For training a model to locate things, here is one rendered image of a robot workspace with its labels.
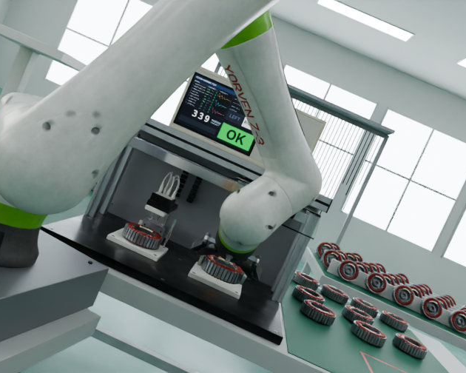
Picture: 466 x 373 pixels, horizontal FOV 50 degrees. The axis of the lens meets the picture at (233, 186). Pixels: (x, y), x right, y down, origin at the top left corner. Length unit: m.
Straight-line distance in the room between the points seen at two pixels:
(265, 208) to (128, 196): 0.85
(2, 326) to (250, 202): 0.45
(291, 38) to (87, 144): 7.50
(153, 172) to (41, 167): 1.09
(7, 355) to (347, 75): 7.52
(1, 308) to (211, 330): 0.58
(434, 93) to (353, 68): 1.29
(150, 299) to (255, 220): 0.39
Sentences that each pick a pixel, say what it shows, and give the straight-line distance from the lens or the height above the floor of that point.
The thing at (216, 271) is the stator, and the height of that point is 0.84.
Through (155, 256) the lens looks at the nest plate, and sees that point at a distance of 1.37.
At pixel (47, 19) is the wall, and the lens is 8.81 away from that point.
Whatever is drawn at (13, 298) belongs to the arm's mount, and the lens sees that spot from 0.75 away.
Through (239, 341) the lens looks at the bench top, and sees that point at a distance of 1.20.
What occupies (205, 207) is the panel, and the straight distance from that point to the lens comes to 1.65.
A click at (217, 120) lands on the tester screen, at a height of 1.19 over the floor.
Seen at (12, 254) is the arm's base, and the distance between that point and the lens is 0.82.
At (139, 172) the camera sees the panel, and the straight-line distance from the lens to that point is 1.69.
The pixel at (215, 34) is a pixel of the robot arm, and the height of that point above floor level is 1.25.
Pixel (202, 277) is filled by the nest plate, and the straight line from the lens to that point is 1.36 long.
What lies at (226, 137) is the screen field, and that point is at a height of 1.16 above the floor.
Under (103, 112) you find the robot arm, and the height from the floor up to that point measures 1.10.
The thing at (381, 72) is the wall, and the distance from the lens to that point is 8.12.
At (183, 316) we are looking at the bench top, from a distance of 1.19.
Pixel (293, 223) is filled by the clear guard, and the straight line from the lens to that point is 1.25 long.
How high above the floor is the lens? 1.12
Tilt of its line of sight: 3 degrees down
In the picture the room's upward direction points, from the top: 24 degrees clockwise
